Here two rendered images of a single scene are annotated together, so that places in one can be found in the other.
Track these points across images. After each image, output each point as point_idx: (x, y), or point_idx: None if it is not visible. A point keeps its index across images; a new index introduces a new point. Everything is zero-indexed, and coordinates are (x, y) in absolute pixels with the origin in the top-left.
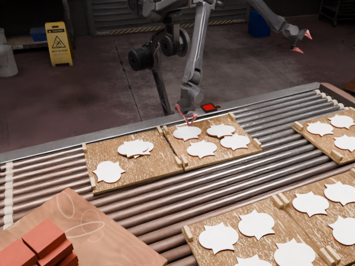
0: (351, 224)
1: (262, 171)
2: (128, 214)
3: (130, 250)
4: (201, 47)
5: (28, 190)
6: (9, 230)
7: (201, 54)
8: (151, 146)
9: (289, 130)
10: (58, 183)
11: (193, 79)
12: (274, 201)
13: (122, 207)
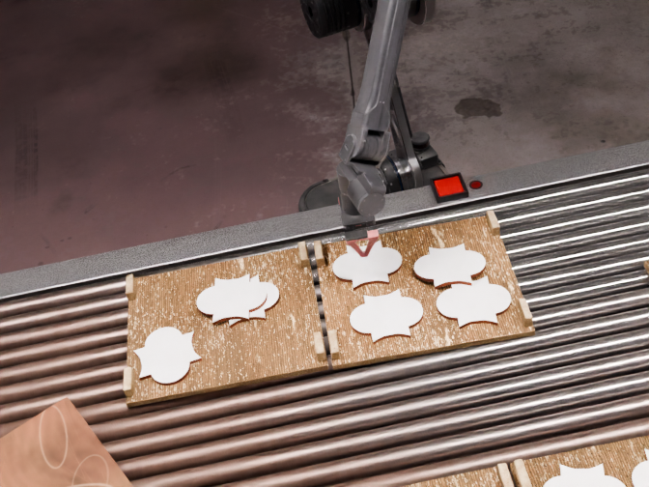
0: None
1: (514, 390)
2: (185, 460)
3: None
4: (386, 78)
5: (9, 379)
6: None
7: (386, 95)
8: (273, 297)
9: (633, 276)
10: (69, 368)
11: (363, 156)
12: (499, 478)
13: (180, 444)
